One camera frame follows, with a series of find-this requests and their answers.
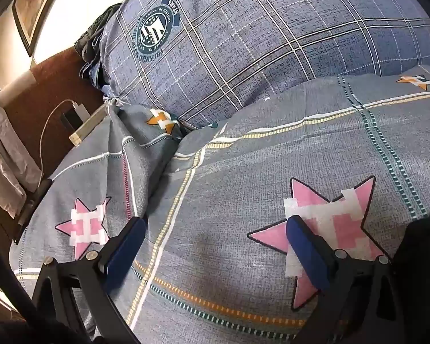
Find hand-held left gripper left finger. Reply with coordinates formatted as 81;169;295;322
30;217;147;344

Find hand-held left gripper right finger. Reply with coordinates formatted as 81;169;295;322
286;216;398;344

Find black pants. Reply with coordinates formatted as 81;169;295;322
392;204;430;344

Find grey star-print blanket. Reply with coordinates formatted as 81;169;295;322
9;66;430;344

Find beige flat box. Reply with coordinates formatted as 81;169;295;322
69;105;108;147

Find black phone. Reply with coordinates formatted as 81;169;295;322
60;111;80;130

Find white power bank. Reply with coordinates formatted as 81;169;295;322
72;103;91;124

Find white hanging cloth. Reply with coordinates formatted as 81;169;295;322
0;97;44;219

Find brown wooden nightstand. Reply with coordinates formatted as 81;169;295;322
0;45;108;244

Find dark crumpled garment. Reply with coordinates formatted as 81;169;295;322
73;3;122;79

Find blue plaid pillow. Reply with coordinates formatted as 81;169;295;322
89;0;430;130

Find black bed frame rail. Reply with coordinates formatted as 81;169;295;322
13;178;54;245

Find black cable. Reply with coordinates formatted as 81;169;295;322
0;227;36;325

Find white charging cable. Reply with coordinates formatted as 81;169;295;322
38;99;76;191

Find framed wall picture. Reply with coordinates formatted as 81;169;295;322
12;0;74;58

